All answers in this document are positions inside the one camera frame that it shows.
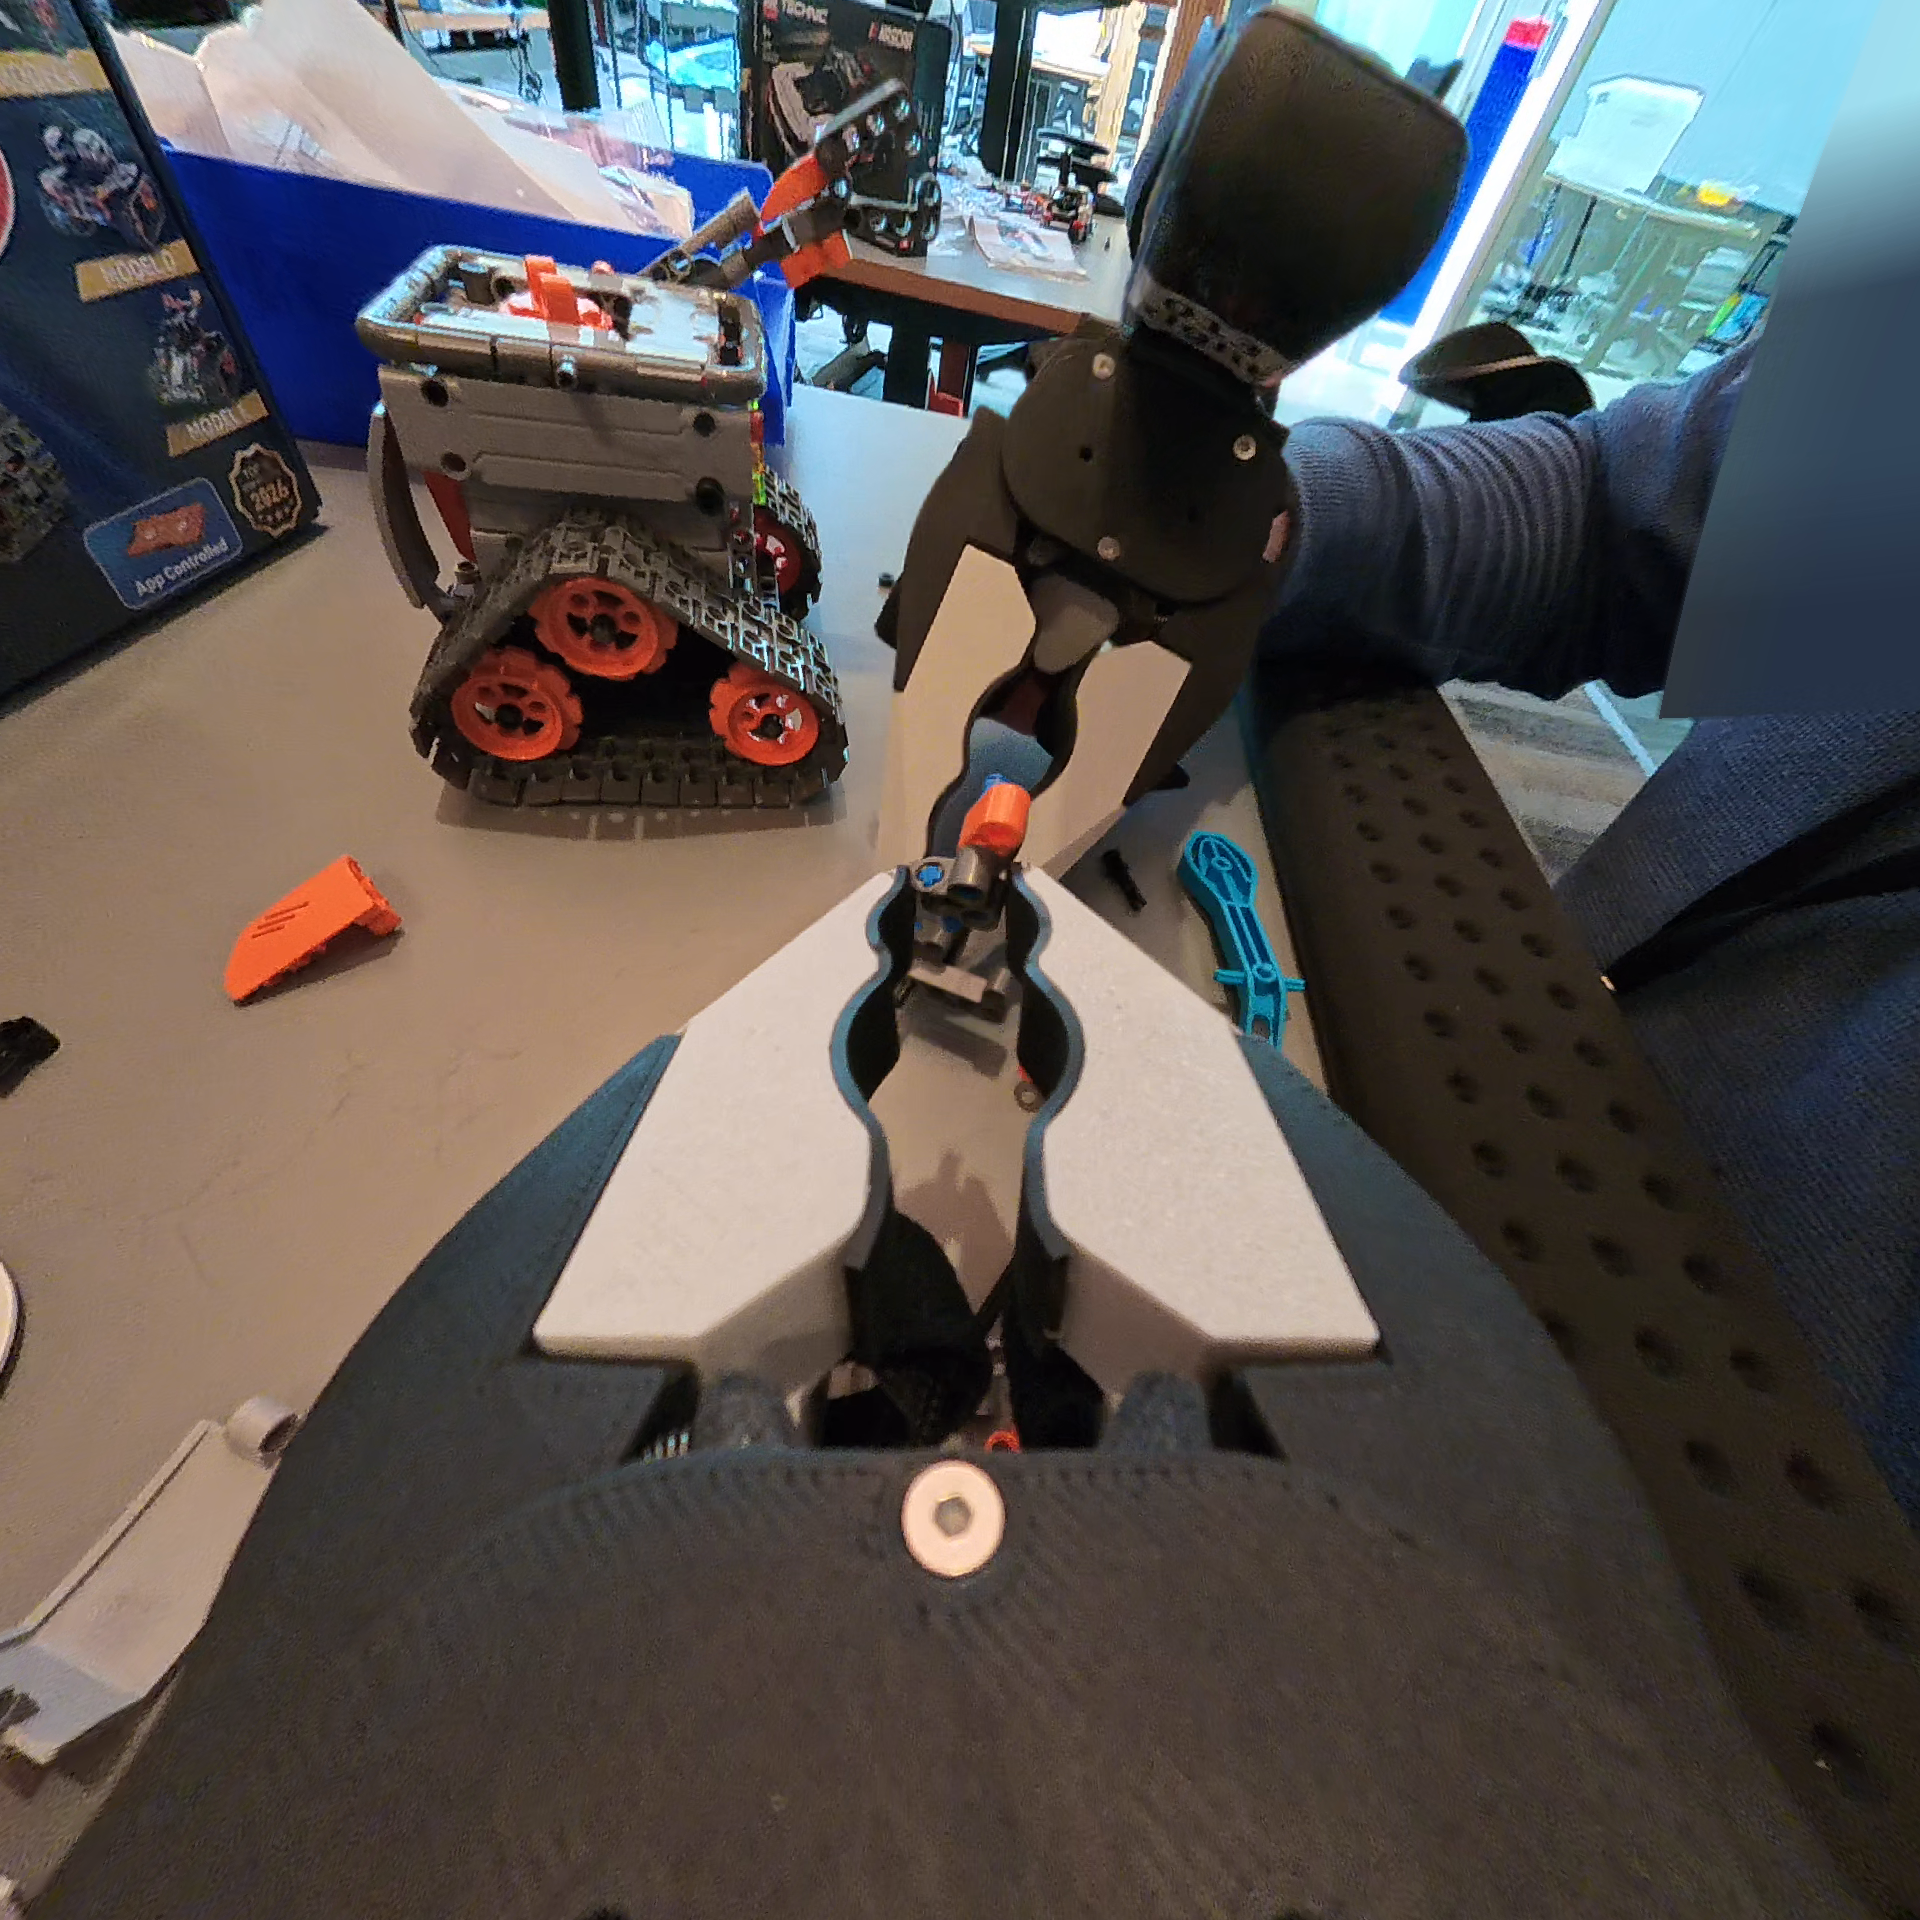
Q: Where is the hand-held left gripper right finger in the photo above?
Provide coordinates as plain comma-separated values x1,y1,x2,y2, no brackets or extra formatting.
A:
1008,865,1383,1442

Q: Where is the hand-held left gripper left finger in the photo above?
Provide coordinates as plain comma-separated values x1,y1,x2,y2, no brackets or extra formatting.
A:
533,865,915,1442

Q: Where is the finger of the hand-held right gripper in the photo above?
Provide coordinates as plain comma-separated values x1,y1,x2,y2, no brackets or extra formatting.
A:
893,546,1041,874
1024,575,1206,882

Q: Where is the small dark grey connector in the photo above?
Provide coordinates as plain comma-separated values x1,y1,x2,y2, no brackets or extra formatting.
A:
909,848,1024,969

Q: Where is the person's right forearm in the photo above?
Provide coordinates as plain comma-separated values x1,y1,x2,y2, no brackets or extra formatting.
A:
1261,344,1758,705

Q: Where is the light blue brick separator tool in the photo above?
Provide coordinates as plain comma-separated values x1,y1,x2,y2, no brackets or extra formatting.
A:
1178,832,1305,1052

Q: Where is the brown office desk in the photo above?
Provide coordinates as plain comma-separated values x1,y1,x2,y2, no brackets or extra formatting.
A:
795,194,1144,407

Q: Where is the black chair seat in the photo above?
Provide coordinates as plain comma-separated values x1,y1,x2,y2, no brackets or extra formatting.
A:
1401,322,1595,425

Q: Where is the partly built toy robot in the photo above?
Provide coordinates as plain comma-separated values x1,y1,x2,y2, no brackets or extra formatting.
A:
359,81,944,812

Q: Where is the black dimpled pad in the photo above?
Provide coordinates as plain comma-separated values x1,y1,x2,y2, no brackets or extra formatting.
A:
1253,689,1920,1920

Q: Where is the orange wedge panel brick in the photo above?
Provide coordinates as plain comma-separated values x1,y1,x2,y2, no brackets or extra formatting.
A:
223,855,406,1002

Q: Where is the black toy kit box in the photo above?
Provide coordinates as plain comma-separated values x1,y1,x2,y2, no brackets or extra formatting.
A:
743,0,953,249

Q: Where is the grey curved panel brick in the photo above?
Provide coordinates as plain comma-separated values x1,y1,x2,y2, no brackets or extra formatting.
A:
0,1394,302,1770

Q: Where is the blue storage bin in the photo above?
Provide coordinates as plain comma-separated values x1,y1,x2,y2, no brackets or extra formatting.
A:
159,142,799,453

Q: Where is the blue robot kit box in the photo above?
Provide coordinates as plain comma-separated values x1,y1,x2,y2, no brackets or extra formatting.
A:
0,0,326,698

